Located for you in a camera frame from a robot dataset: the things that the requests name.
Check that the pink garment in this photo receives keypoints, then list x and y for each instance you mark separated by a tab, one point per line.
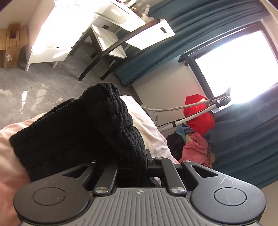
196	149

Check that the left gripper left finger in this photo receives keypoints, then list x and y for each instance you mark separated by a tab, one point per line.
101	178

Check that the window frame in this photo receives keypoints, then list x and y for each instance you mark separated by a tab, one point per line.
243	60

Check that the white desk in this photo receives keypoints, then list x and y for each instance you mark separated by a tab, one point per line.
56	26

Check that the white chair black frame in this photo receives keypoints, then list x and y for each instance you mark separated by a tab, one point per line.
107	45

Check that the black pants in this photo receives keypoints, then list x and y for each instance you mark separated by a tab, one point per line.
96	127

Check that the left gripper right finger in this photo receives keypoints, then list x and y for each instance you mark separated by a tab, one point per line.
164	169

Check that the blue-grey curtain right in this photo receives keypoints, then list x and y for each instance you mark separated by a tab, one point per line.
244	140

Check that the cardboard box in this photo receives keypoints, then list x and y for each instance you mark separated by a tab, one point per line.
13	39

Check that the teal curtain left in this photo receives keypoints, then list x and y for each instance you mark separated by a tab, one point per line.
193	22

